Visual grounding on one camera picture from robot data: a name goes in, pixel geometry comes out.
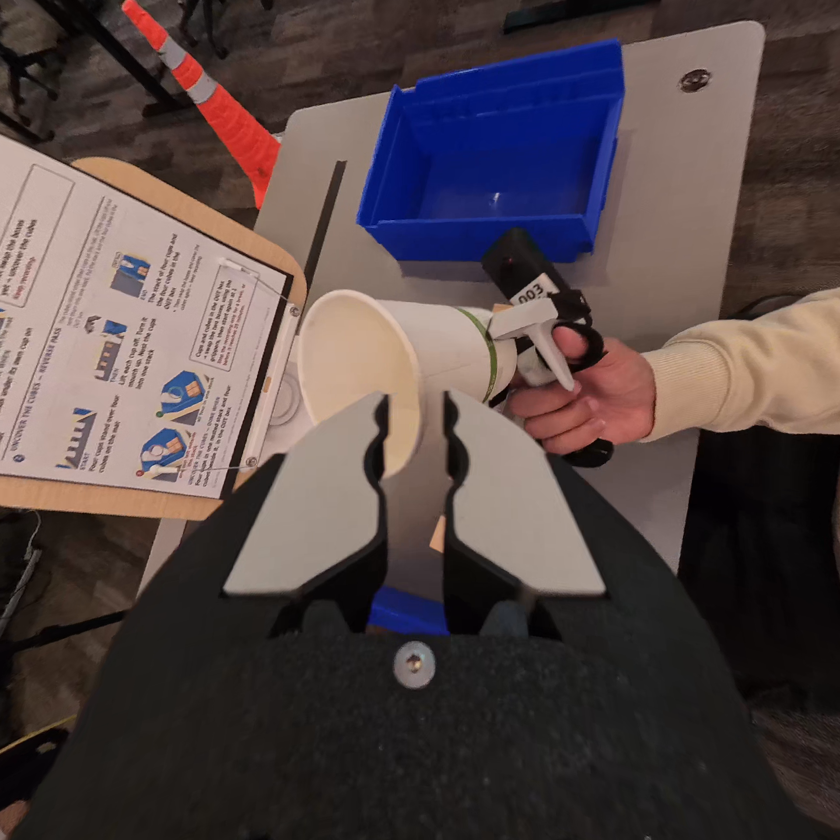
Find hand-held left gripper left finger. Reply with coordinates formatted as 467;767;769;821
222;392;391;611

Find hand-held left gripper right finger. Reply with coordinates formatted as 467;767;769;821
442;391;607;608

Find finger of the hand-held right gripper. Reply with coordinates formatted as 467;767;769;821
490;302;560;343

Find blue plastic bin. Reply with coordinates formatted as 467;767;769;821
357;38;625;264
367;585;451;636

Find person's right hand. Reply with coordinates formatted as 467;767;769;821
508;324;658;457

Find white document stand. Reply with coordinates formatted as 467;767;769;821
252;305;311;460

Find instruction sheet on clipboard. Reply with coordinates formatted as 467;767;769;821
0;156;309;523

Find person's black pants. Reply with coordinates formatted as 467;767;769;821
678;425;840;698

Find printed instruction sheet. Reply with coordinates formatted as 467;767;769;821
0;134;295;501

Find orange traffic cone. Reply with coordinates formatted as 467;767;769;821
121;0;283;208

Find black table frame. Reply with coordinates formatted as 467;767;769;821
0;0;175;144

